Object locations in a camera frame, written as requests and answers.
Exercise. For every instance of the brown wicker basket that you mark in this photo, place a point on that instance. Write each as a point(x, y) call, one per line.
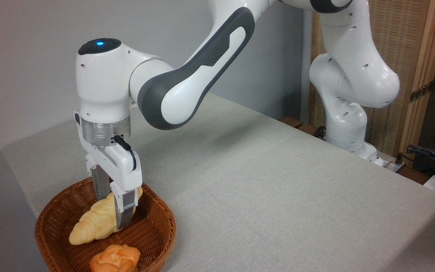
point(149, 230)

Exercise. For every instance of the brass screen hinge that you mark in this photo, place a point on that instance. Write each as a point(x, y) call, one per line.
point(420, 91)

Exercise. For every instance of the round orange bread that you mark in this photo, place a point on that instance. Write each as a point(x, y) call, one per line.
point(115, 260)

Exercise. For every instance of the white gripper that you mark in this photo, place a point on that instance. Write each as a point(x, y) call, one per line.
point(125, 168)

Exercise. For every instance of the long pale bread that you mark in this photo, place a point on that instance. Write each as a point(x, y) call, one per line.
point(94, 221)

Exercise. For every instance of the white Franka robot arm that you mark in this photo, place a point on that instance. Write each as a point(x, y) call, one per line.
point(187, 87)

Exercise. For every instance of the grey tablecloth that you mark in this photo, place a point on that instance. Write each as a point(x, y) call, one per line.
point(278, 189)

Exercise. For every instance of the wooden rattan folding screen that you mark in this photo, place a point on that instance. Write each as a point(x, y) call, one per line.
point(410, 45)

